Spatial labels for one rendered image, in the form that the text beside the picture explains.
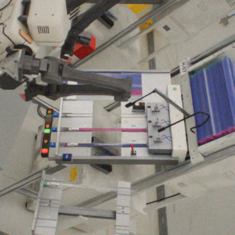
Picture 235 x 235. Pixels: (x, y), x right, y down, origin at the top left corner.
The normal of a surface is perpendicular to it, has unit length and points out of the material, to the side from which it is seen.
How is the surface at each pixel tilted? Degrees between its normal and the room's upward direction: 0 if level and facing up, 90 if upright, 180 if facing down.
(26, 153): 0
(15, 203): 0
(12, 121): 0
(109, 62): 90
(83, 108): 48
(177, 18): 90
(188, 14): 90
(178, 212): 90
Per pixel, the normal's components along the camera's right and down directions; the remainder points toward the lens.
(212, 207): -0.67, -0.44
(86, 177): 0.74, -0.39
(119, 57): 0.00, 0.81
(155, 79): 0.00, -0.58
